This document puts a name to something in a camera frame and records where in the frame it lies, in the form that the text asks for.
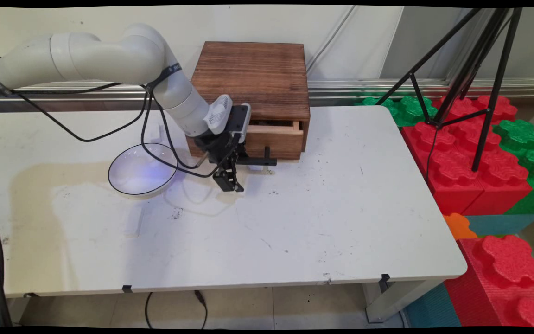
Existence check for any white rectangular cutlery rest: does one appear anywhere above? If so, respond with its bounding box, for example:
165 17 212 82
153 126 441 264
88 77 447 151
124 206 146 238

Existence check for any teal foam block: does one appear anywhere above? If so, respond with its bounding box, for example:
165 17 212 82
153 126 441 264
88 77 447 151
464 214 534 238
404 283 462 328

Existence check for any white table leg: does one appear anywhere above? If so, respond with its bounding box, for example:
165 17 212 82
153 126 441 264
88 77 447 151
363 278 445 324

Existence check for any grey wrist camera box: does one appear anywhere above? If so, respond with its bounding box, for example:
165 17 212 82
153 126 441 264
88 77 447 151
203 95 252 142

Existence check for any black cable under table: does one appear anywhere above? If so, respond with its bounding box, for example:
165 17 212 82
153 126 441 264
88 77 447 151
144 290 209 330

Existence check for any green foam block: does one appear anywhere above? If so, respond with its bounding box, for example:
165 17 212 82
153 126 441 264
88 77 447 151
354 96 438 127
499 120 534 215

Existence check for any brown wooden drawer cabinet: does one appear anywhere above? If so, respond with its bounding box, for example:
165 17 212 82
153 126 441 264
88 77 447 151
185 41 312 161

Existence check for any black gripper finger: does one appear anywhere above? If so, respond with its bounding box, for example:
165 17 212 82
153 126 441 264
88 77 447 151
229 157 245 193
213 167 236 193

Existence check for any large red foam block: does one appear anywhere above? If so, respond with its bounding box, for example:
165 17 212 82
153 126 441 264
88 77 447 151
401 95 533 217

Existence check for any orange foam piece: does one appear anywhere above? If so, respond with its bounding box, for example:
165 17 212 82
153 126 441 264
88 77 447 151
443 213 479 241

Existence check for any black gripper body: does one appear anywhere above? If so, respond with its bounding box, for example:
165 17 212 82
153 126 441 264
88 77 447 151
195 132 245 170

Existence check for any white bowl with black rim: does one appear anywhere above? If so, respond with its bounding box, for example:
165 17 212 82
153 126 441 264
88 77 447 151
108 143 178 196

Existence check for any aluminium wall rail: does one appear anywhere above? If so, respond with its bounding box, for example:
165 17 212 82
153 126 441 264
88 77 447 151
0 78 534 101

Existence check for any black tripod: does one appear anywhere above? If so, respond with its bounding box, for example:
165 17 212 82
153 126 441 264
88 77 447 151
376 7 524 173

